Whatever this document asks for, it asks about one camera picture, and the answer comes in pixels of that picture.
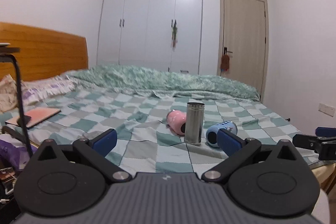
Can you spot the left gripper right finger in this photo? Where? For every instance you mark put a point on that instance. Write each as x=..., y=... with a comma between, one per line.
x=270, y=180

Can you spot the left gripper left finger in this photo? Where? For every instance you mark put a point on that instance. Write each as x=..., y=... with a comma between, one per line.
x=63, y=180

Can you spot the stainless steel cup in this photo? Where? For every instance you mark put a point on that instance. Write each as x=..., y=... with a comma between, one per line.
x=194, y=123

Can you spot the pink cup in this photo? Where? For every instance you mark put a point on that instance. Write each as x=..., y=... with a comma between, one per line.
x=176, y=120

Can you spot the pink laptop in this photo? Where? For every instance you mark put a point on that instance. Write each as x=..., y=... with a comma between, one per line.
x=33, y=117

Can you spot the checkered green bed sheet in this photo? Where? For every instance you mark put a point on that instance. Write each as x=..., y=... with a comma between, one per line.
x=145, y=141

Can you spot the purple floral pillow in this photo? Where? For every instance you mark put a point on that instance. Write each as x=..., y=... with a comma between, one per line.
x=35, y=91

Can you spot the beige crumpled cloth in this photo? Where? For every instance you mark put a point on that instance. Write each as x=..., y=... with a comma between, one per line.
x=8, y=94

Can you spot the green floral duvet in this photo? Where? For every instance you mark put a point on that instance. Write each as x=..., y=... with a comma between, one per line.
x=129, y=79

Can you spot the brown hanging pouch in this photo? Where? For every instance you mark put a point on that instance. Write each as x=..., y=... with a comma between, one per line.
x=225, y=63

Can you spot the wooden headboard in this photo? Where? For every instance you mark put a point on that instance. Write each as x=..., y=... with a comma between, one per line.
x=45, y=53

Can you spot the beige wooden door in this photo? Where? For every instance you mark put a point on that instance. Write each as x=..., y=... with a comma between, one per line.
x=244, y=37

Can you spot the green hanging ornament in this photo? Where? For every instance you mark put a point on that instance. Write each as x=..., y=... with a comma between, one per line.
x=174, y=34

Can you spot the white wardrobe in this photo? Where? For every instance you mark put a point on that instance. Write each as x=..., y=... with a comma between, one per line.
x=138, y=32

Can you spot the white wall socket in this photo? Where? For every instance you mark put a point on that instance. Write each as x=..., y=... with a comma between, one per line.
x=326, y=109

